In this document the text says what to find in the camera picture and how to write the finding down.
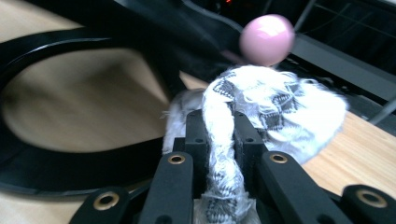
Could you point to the pink ball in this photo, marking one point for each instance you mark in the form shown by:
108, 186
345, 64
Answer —
267, 39

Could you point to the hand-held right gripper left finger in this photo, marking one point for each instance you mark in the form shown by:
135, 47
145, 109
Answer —
197, 130

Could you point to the white grey patterned cloth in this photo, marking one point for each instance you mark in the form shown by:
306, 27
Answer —
299, 124

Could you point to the metal floor rail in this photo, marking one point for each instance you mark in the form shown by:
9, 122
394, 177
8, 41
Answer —
342, 65

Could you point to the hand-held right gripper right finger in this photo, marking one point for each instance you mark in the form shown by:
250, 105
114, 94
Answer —
247, 140

